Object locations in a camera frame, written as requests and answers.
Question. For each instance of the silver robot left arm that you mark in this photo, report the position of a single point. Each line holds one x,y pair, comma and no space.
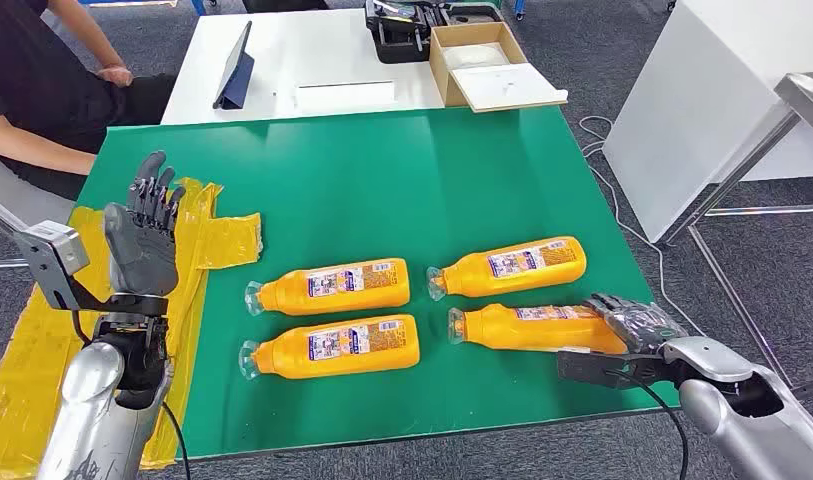
94,411

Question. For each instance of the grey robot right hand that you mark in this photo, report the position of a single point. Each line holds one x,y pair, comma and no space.
644,324

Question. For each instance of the person's right forearm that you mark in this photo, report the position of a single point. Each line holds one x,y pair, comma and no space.
28,149

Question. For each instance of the person's left forearm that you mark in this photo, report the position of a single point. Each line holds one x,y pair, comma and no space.
88,36

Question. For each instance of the person's left hand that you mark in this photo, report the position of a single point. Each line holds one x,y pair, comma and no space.
116,76

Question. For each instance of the yellow plastic sheet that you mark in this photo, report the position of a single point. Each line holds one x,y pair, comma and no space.
35,371

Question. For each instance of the white box lid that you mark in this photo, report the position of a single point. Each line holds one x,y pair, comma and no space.
505,86

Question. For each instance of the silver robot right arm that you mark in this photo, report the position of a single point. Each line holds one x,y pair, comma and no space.
744,430

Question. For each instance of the cardboard box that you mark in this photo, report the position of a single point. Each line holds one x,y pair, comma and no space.
439,66

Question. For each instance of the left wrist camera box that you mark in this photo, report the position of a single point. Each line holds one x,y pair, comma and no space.
51,255

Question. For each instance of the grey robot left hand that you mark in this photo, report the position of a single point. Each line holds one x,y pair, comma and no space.
144,252

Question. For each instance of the blue frame leg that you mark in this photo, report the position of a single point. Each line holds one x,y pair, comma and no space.
198,5
519,8

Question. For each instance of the white flat box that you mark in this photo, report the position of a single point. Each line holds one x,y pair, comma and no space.
343,96

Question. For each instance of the black tool case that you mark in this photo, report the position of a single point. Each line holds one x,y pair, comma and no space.
399,40

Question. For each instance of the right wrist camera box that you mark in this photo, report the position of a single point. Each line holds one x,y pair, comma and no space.
591,368

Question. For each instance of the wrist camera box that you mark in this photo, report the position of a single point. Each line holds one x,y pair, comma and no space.
51,255
591,368

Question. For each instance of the steel table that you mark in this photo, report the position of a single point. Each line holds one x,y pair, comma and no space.
810,93

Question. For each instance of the white foam pad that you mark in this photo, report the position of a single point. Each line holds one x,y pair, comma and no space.
475,56

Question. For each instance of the tablet in blue case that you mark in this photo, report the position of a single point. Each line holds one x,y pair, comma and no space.
234,73

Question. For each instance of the orange detergent bottle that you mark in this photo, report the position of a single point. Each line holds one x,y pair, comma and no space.
340,361
532,331
353,295
512,278

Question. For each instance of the person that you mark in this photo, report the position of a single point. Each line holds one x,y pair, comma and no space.
35,79

